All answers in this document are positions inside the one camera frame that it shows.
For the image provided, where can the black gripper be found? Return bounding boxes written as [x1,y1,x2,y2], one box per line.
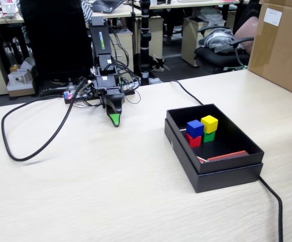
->
[94,75,125,128]

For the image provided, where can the blue wooden cube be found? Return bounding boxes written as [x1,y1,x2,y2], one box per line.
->
[186,119,205,138]

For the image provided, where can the red wooden cube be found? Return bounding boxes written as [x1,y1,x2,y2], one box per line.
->
[185,133,202,148]

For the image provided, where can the yellow wooden cube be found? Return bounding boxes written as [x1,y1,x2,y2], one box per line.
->
[200,115,218,134]

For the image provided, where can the green wooden cube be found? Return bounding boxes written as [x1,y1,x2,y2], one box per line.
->
[202,130,216,143]

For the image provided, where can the small white cardboard box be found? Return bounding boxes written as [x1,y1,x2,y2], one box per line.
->
[7,70,36,98]

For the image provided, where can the black cardboard box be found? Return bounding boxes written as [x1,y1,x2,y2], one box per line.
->
[166,102,265,174]

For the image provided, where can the black open box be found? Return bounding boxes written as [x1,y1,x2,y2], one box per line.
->
[164,118,264,194]

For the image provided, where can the red and white box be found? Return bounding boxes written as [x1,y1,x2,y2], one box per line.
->
[0,0,20,16]

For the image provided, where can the large brown cardboard box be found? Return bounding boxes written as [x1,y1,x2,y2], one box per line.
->
[247,0,292,100]

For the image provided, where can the circuit board with red light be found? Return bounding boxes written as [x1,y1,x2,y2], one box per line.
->
[63,89,98,104]

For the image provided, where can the black and white shoes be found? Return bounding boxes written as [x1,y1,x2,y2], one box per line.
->
[150,55,171,73]

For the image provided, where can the person in striped shirt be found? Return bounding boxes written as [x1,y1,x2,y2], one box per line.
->
[80,0,96,25]

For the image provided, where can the black laptop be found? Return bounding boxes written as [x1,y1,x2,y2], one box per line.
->
[90,0,124,14]

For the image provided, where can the orange matchbox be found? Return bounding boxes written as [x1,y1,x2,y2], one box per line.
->
[207,150,249,162]

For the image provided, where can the long beige desk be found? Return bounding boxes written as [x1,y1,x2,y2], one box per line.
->
[95,0,250,20]

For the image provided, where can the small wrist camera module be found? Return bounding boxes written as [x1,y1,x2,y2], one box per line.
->
[82,80,97,99]

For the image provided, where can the thick black camera cable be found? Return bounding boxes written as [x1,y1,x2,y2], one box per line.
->
[1,82,89,161]

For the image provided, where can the black power cable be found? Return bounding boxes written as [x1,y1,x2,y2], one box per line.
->
[165,80,284,242]

